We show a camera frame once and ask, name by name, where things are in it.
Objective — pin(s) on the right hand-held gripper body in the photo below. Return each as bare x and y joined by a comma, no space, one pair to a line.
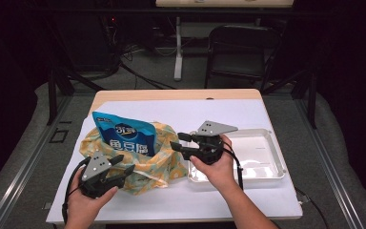
213,129

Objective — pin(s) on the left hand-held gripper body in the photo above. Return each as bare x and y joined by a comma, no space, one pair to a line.
97,167

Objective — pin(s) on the yellow patterned plastic bag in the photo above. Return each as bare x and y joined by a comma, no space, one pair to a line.
158,165

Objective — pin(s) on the blue snack packet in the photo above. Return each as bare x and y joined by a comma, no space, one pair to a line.
124,133

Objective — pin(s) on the white plastic tray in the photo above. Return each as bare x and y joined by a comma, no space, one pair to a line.
260,152

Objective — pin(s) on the person's left hand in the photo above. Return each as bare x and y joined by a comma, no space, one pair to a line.
87,206

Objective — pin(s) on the person's right hand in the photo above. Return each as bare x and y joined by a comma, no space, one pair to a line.
217,173

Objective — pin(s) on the black folding chair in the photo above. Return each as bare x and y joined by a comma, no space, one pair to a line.
241,63

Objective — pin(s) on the white table leg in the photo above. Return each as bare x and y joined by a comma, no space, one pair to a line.
178,57

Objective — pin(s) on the black metal stand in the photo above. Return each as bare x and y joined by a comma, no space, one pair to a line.
52,95
313,95

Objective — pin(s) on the aluminium floor rail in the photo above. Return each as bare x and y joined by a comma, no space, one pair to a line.
330,165
22,171

